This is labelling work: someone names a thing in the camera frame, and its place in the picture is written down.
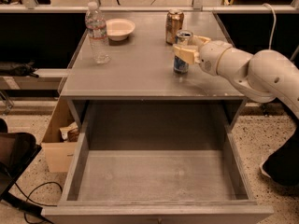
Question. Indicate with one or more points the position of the black chair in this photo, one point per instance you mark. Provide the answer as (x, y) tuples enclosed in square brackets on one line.
[(17, 150)]

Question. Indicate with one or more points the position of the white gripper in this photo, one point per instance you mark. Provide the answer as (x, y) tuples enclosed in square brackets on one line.
[(211, 57)]

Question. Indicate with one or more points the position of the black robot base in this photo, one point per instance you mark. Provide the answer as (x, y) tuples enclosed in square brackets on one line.
[(282, 166)]

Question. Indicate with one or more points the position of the cardboard box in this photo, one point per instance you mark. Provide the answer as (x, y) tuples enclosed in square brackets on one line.
[(58, 152)]

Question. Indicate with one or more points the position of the white ceramic bowl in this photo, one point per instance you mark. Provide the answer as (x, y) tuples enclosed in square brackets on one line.
[(119, 29)]

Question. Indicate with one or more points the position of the brown gold soda can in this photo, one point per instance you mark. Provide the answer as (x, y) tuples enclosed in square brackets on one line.
[(174, 22)]

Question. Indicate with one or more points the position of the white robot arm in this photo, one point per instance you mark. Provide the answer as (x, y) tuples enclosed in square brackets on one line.
[(262, 77)]

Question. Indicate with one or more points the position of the silver blue redbull can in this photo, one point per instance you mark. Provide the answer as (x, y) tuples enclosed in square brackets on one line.
[(183, 51)]

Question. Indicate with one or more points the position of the crumpled bag in box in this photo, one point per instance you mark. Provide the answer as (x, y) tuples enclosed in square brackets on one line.
[(70, 133)]

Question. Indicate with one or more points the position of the clear plastic water bottle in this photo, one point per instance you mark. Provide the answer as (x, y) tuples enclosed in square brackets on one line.
[(97, 32)]

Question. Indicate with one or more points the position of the open grey top drawer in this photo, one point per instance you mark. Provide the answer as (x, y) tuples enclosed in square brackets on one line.
[(156, 164)]

